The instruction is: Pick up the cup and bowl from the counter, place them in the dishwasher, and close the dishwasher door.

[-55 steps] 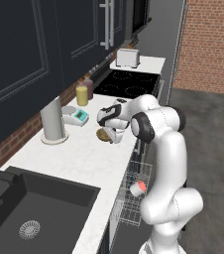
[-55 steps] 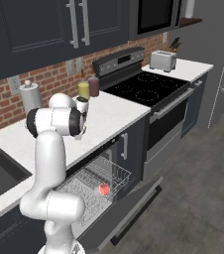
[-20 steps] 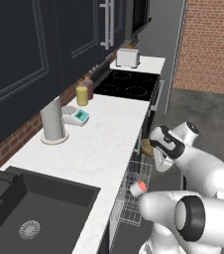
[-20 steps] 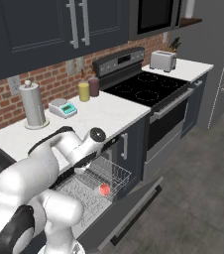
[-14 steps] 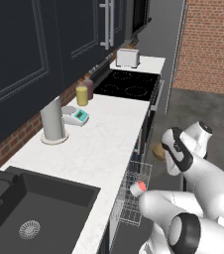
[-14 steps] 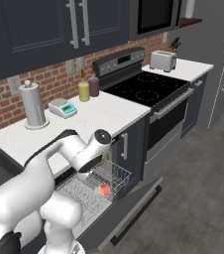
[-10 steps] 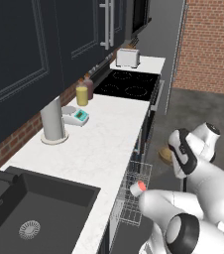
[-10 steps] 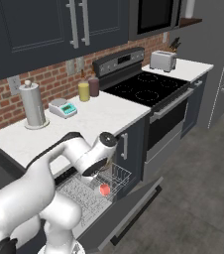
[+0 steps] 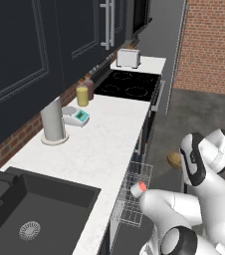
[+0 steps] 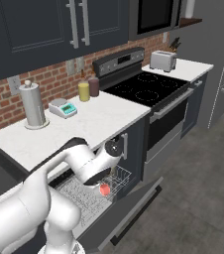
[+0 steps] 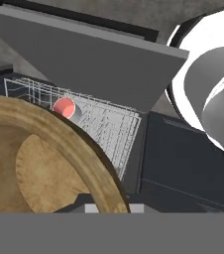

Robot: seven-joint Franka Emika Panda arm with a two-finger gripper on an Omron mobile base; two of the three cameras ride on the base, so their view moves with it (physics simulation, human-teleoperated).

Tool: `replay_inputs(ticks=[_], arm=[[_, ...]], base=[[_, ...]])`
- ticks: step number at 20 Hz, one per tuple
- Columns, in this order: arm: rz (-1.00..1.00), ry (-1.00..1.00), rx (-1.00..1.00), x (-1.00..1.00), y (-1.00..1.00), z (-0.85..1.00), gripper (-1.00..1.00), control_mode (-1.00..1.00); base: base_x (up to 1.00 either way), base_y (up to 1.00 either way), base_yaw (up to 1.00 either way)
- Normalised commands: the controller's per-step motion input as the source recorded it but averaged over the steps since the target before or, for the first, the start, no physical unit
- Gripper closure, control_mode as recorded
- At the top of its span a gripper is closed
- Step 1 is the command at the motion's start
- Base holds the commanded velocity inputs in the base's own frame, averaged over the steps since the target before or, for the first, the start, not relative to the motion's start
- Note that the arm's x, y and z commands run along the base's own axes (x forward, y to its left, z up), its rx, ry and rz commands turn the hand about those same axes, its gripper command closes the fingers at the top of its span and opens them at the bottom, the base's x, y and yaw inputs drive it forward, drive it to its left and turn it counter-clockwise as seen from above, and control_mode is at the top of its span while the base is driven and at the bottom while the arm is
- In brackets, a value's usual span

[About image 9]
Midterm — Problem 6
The white and red cup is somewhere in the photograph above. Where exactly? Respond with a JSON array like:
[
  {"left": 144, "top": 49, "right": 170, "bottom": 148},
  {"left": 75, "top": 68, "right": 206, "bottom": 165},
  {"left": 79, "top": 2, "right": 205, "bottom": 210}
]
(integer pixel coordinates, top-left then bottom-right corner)
[{"left": 129, "top": 181, "right": 148, "bottom": 197}]

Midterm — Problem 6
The dark dishwasher door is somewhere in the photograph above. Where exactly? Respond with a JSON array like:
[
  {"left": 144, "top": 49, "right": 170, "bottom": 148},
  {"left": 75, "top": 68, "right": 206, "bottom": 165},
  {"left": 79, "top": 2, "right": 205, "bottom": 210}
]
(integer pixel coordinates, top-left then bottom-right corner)
[{"left": 110, "top": 167, "right": 187, "bottom": 255}]

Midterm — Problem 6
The white kitchen scale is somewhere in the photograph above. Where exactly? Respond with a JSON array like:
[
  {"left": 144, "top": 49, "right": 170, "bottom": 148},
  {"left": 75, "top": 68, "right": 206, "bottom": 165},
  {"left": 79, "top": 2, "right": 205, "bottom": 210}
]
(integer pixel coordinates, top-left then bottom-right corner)
[{"left": 61, "top": 106, "right": 91, "bottom": 128}]

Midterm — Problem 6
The yellow bottle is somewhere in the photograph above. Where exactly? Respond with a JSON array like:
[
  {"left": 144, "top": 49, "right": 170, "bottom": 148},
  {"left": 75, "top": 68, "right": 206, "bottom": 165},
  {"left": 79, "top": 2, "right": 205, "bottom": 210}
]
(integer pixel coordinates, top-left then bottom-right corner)
[{"left": 76, "top": 79, "right": 90, "bottom": 108}]

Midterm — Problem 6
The black hob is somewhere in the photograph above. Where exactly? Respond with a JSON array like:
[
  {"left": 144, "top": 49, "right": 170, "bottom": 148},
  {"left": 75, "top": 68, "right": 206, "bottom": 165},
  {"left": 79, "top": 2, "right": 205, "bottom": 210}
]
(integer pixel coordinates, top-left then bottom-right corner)
[{"left": 94, "top": 70, "right": 162, "bottom": 103}]

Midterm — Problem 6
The brown bottle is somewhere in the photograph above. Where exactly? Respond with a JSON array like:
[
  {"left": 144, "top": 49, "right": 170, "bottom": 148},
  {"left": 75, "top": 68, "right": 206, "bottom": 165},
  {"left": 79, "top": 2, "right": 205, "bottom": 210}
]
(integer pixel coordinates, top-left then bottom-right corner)
[{"left": 84, "top": 74, "right": 96, "bottom": 102}]

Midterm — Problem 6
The grey paper towel roll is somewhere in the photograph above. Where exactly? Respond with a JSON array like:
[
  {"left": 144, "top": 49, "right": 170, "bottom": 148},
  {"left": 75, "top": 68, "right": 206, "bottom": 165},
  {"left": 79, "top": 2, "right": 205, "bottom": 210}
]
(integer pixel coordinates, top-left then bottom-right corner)
[{"left": 40, "top": 96, "right": 70, "bottom": 146}]

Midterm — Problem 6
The white toaster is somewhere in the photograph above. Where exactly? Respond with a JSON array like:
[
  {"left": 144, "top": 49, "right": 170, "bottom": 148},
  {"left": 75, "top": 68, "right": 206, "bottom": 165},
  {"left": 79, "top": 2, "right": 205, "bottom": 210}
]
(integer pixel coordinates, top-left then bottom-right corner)
[{"left": 115, "top": 48, "right": 142, "bottom": 70}]

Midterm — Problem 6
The brown knife block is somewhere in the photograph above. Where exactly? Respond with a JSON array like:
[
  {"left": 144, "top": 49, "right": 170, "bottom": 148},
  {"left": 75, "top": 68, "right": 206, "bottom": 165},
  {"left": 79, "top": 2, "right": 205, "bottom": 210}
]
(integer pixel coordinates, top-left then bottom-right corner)
[{"left": 129, "top": 35, "right": 140, "bottom": 50}]

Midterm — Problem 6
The grey fridge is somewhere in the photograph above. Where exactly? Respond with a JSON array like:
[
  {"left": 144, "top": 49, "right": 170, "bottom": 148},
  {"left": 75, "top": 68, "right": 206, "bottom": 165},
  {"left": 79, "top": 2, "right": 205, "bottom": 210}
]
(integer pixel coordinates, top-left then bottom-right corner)
[{"left": 135, "top": 0, "right": 189, "bottom": 117}]

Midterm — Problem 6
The dark tall cupboard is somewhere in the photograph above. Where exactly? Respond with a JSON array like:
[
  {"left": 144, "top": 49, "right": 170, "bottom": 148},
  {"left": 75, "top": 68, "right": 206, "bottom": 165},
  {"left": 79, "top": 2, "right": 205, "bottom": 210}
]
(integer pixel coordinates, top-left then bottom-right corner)
[{"left": 98, "top": 0, "right": 128, "bottom": 64}]

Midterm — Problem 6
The dark sink basin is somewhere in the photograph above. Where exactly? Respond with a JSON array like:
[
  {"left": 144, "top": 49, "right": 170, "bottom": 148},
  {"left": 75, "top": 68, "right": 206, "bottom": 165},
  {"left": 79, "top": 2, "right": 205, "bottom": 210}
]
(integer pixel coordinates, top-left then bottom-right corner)
[{"left": 0, "top": 166, "right": 103, "bottom": 255}]

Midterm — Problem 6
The black microwave oven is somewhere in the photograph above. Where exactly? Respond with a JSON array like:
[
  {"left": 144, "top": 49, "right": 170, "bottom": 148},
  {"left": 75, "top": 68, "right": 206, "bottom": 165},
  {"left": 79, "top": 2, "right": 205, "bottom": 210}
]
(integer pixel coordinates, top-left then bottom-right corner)
[{"left": 130, "top": 0, "right": 152, "bottom": 36}]

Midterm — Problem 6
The dark grey tap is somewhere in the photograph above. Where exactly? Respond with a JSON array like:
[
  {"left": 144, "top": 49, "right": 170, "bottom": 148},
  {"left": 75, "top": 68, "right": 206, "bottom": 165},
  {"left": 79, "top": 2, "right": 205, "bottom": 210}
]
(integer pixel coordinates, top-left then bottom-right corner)
[{"left": 0, "top": 167, "right": 20, "bottom": 185}]

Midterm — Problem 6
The silver oven handle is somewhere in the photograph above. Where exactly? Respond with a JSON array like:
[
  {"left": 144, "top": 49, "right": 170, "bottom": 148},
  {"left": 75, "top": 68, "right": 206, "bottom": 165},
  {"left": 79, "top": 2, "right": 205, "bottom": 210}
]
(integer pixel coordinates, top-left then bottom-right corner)
[{"left": 150, "top": 80, "right": 167, "bottom": 113}]

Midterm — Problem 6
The wire dishwasher rack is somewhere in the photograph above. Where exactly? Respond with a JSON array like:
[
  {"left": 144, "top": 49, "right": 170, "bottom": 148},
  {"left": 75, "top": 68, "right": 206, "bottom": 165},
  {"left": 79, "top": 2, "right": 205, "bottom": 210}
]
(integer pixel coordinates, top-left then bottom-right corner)
[{"left": 116, "top": 160, "right": 154, "bottom": 228}]

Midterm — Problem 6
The dark wall cupboard door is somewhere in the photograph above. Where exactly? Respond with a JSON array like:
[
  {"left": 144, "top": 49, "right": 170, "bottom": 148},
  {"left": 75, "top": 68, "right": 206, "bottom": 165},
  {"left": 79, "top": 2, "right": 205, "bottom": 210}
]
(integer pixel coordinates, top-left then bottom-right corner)
[
  {"left": 0, "top": 0, "right": 67, "bottom": 157},
  {"left": 54, "top": 0, "right": 102, "bottom": 92}
]

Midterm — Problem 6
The silver cupboard handle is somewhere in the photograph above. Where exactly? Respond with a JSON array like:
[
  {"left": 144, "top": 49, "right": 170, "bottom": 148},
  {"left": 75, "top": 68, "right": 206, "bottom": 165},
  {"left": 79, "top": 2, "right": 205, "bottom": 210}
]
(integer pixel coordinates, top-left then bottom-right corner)
[
  {"left": 110, "top": 0, "right": 116, "bottom": 48},
  {"left": 99, "top": 0, "right": 111, "bottom": 51}
]

